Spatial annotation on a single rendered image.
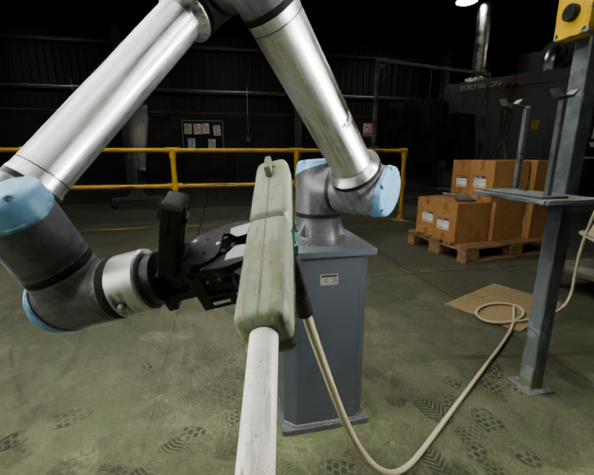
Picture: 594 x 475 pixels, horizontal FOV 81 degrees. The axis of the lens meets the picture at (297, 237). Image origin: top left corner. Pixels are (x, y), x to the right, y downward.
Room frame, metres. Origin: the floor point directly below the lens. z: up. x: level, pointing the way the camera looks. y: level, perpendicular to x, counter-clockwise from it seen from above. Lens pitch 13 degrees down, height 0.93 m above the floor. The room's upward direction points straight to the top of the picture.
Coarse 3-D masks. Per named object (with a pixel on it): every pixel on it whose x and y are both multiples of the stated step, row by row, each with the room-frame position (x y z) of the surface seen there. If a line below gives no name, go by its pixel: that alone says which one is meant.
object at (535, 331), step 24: (576, 72) 1.26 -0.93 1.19; (576, 96) 1.24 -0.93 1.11; (576, 120) 1.23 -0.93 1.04; (576, 144) 1.23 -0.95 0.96; (576, 168) 1.23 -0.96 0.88; (552, 192) 1.27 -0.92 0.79; (576, 192) 1.24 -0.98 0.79; (552, 240) 1.24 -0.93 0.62; (552, 264) 1.23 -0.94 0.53; (552, 288) 1.23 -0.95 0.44; (552, 312) 1.23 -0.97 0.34; (528, 336) 1.27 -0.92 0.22; (528, 360) 1.25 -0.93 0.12; (528, 384) 1.23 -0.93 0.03
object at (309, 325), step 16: (576, 272) 1.91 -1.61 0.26; (496, 304) 2.03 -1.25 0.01; (512, 304) 2.01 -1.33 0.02; (304, 320) 0.51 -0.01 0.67; (512, 320) 1.79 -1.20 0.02; (528, 320) 1.80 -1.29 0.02; (320, 352) 0.54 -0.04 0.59; (496, 352) 1.47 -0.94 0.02; (320, 368) 0.56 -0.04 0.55; (336, 400) 0.59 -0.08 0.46; (448, 416) 1.07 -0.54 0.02; (352, 432) 0.63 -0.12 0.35; (368, 464) 0.69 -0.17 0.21
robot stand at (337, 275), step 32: (320, 256) 1.01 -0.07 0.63; (352, 256) 1.04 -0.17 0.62; (320, 288) 1.03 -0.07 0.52; (352, 288) 1.05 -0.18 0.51; (320, 320) 1.03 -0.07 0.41; (352, 320) 1.05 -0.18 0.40; (288, 352) 1.03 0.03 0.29; (352, 352) 1.05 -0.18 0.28; (288, 384) 1.03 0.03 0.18; (320, 384) 1.03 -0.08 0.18; (352, 384) 1.05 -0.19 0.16; (288, 416) 1.03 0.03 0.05; (320, 416) 1.03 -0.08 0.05; (352, 416) 1.05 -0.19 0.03
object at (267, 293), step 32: (256, 192) 0.46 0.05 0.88; (288, 192) 0.45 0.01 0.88; (256, 224) 0.38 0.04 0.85; (288, 224) 0.39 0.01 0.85; (256, 256) 0.33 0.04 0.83; (288, 256) 0.33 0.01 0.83; (256, 288) 0.29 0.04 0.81; (288, 288) 0.29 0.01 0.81; (256, 320) 0.26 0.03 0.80; (288, 320) 0.26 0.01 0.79; (256, 352) 0.24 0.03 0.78; (256, 384) 0.21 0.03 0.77; (256, 416) 0.19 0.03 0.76; (256, 448) 0.17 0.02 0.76
